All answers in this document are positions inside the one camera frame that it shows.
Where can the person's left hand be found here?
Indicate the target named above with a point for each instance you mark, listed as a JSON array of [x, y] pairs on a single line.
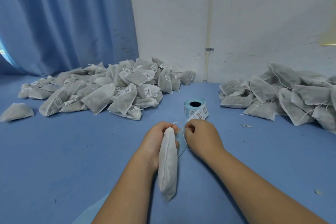
[[155, 145]]

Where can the person's right hand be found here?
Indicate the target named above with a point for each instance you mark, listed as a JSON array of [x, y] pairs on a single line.
[[204, 140]]

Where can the white sachet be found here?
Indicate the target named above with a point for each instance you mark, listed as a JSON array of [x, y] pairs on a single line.
[[169, 163]]

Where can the blue label roll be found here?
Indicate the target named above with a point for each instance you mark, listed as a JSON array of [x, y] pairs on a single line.
[[197, 108]]

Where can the pile of labelled herb bags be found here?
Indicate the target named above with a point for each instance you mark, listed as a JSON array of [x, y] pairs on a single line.
[[110, 87]]

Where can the pile of unlabelled herb bags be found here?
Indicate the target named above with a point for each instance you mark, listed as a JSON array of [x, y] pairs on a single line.
[[283, 95]]

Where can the lone white pouch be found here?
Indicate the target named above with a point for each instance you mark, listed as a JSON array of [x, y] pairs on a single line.
[[15, 112]]

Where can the person's right forearm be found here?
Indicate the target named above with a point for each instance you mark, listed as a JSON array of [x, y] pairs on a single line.
[[267, 195]]

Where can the person's left forearm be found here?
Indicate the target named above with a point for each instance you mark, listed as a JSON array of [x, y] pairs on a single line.
[[126, 197]]

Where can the grey pipe clamp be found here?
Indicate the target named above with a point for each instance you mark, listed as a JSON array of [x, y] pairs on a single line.
[[209, 49]]

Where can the small white paper scrap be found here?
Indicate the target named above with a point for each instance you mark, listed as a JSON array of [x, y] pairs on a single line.
[[318, 192]]

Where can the blue curtain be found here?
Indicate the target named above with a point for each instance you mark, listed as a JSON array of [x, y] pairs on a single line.
[[63, 16]]

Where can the white wall pipe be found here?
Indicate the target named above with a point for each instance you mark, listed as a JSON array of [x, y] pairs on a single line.
[[209, 16]]

